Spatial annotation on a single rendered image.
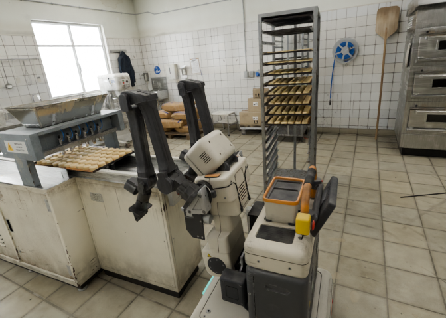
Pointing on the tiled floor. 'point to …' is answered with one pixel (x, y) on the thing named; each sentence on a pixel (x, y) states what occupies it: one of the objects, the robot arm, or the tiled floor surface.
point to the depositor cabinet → (47, 229)
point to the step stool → (225, 119)
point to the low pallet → (176, 134)
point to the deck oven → (424, 79)
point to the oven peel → (392, 14)
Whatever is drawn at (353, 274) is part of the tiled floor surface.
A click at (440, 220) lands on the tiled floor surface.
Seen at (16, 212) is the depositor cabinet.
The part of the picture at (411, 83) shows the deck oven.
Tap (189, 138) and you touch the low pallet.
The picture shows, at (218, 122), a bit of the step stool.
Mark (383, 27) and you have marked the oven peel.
